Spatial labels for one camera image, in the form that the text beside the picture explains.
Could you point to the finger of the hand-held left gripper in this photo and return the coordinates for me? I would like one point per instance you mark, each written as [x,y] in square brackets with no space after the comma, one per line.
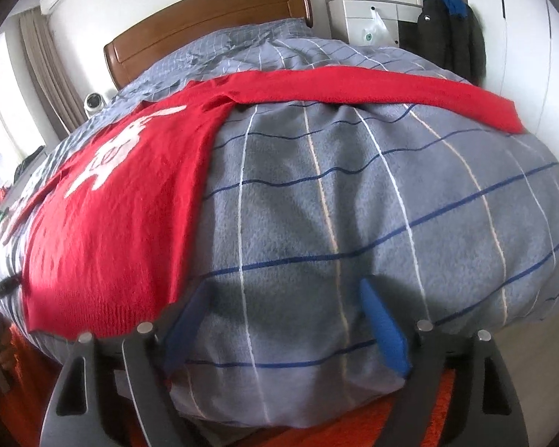
[4,287]

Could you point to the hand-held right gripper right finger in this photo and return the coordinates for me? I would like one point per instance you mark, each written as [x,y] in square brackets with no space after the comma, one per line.
[386,330]

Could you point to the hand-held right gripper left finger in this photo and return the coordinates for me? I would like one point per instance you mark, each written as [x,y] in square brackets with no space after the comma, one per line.
[186,330]

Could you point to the red sweater with white print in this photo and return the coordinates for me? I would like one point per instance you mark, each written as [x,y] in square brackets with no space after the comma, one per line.
[121,223]

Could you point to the dark clothes on windowsill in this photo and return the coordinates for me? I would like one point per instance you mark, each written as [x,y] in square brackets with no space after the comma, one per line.
[30,163]

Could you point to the small red item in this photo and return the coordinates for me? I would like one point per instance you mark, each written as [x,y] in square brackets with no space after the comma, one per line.
[2,194]

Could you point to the bed with striped grey cover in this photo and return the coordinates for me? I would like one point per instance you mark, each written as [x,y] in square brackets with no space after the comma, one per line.
[330,223]

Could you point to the window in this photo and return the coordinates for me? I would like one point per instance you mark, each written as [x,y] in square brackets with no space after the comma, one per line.
[4,130]

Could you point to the beige curtain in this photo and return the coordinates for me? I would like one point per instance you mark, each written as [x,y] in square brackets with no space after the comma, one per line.
[51,74]

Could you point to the white plastic bag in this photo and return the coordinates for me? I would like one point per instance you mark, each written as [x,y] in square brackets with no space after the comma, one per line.
[377,30]

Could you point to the black jacket with blue hood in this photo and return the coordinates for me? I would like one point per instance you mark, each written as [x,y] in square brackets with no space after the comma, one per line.
[452,37]

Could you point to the wooden headboard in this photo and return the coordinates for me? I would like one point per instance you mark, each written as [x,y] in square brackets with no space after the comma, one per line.
[205,28]

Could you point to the white cabinet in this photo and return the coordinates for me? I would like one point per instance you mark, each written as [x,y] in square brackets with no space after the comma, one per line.
[349,18]

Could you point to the white security camera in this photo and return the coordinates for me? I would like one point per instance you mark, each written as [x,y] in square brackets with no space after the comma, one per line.
[94,102]

